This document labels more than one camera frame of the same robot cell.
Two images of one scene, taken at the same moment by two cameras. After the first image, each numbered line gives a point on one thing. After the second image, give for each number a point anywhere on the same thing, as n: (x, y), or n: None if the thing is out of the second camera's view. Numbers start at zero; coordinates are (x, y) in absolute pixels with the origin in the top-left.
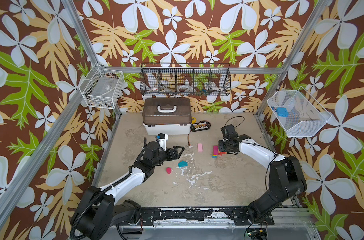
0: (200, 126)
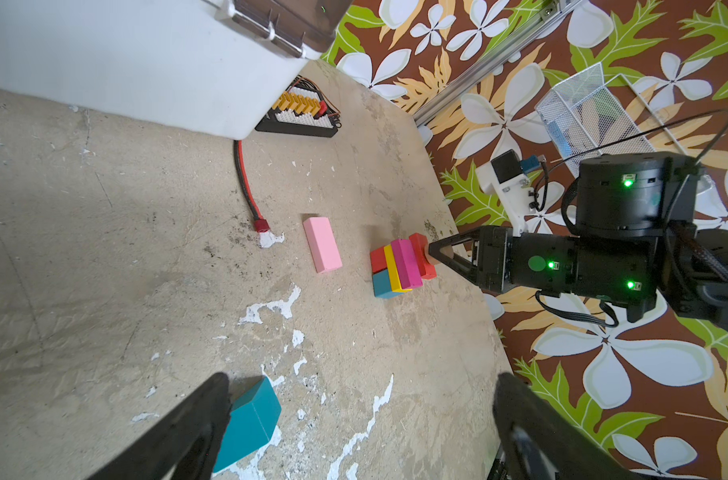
0: (306, 109)
